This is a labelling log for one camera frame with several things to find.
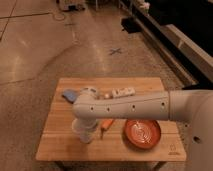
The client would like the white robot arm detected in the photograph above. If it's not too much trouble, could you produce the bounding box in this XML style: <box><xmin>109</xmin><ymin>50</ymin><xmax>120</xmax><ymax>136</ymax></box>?
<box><xmin>72</xmin><ymin>88</ymin><xmax>213</xmax><ymax>171</ymax></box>

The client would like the orange ceramic bowl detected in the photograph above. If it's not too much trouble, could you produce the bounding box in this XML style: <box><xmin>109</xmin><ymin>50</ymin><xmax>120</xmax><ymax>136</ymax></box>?
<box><xmin>124</xmin><ymin>120</ymin><xmax>161</xmax><ymax>149</ymax></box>

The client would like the white tube with cap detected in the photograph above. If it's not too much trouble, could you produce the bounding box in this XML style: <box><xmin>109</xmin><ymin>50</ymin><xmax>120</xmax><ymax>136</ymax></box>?
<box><xmin>104</xmin><ymin>87</ymin><xmax>135</xmax><ymax>99</ymax></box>

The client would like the blue sponge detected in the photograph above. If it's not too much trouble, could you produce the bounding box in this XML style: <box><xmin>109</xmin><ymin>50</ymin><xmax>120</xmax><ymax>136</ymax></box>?
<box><xmin>62</xmin><ymin>89</ymin><xmax>78</xmax><ymax>103</ymax></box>

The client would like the wooden table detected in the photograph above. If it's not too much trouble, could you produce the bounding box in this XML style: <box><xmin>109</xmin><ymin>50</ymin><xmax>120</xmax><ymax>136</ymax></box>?
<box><xmin>36</xmin><ymin>77</ymin><xmax>186</xmax><ymax>164</ymax></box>

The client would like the black box on floor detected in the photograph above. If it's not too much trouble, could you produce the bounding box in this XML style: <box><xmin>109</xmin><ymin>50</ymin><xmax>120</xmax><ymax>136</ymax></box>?
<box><xmin>121</xmin><ymin>17</ymin><xmax>141</xmax><ymax>34</ymax></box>

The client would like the long shelf bench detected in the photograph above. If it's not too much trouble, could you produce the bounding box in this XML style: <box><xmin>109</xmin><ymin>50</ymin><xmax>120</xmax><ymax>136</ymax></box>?
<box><xmin>119</xmin><ymin>0</ymin><xmax>213</xmax><ymax>86</ymax></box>

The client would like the white equipment on floor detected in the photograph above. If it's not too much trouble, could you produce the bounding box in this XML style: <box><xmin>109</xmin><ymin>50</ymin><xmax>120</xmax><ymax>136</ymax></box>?
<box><xmin>56</xmin><ymin>0</ymin><xmax>84</xmax><ymax>11</ymax></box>

